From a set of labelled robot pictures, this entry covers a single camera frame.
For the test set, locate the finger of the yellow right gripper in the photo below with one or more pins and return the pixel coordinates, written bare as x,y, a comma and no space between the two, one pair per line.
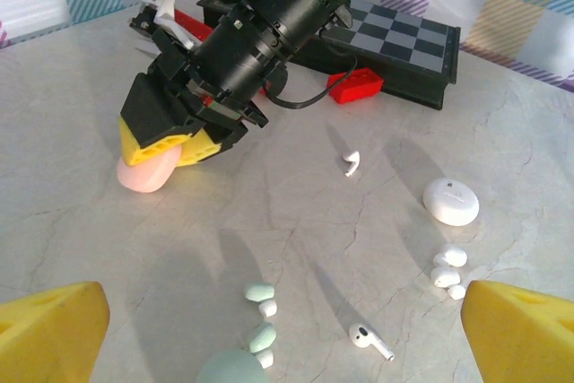
206,147
152,118

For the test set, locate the white stem earbud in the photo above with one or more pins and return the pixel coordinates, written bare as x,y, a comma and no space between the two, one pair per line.
352,161
364,336

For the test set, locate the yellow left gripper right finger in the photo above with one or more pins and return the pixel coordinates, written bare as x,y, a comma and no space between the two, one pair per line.
524,338

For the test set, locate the mint green earbud charging case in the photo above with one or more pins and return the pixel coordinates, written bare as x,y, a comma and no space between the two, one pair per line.
231,369

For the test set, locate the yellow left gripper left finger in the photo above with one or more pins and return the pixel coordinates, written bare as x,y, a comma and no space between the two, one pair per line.
45,338

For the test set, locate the red toy microphone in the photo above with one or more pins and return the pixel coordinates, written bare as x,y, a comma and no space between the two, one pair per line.
195,24

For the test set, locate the white oval earbud charging case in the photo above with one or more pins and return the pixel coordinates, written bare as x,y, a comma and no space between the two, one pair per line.
450,201

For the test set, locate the white round earbud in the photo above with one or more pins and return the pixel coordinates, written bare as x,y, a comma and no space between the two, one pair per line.
445,276
453,255

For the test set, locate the black chessboard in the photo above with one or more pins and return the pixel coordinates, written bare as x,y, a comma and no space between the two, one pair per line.
403,37

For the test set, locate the red toy brick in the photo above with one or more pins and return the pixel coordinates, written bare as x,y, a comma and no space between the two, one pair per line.
354,84

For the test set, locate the pink earbud charging case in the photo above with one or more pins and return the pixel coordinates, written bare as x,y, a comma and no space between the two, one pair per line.
145,176

